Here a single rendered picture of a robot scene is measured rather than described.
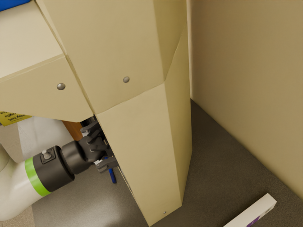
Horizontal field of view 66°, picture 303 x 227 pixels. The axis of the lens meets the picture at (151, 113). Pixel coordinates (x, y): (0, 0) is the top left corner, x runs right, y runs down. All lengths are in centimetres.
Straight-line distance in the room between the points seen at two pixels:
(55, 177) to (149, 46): 36
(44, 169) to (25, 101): 28
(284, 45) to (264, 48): 6
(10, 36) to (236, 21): 52
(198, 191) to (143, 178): 30
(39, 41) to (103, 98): 10
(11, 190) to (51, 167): 9
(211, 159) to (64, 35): 65
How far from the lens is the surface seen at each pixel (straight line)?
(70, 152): 55
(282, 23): 59
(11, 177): 56
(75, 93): 30
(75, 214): 82
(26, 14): 42
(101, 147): 55
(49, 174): 55
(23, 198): 57
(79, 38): 27
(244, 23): 67
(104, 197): 80
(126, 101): 33
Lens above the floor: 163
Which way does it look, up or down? 46 degrees down
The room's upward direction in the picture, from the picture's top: 12 degrees counter-clockwise
